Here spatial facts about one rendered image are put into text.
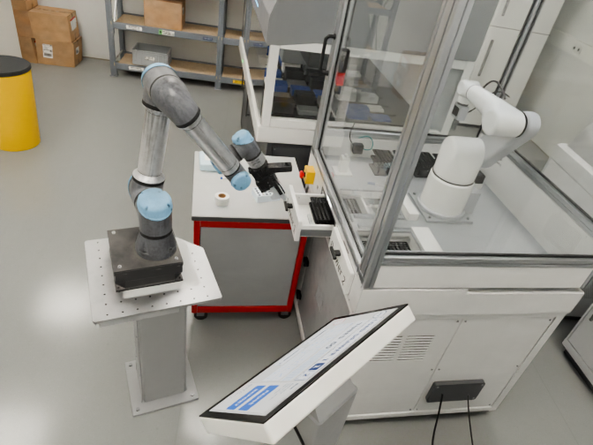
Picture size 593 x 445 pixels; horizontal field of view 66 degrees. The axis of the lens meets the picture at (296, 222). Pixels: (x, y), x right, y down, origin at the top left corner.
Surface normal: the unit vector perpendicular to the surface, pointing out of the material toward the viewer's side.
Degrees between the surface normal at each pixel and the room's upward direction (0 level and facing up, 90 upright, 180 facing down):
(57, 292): 0
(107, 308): 0
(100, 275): 0
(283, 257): 90
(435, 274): 90
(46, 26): 89
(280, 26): 90
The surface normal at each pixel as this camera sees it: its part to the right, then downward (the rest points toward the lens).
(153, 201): 0.22, -0.71
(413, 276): 0.15, 0.60
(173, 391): 0.40, 0.59
